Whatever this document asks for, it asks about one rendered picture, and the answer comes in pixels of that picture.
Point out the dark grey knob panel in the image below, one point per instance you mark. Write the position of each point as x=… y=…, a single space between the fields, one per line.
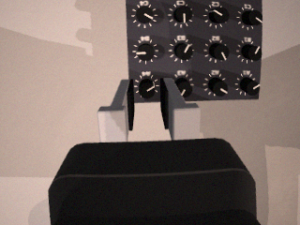
x=210 y=32

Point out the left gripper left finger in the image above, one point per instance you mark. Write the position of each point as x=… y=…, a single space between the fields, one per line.
x=116 y=120

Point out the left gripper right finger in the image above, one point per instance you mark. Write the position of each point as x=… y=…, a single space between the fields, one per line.
x=182 y=119

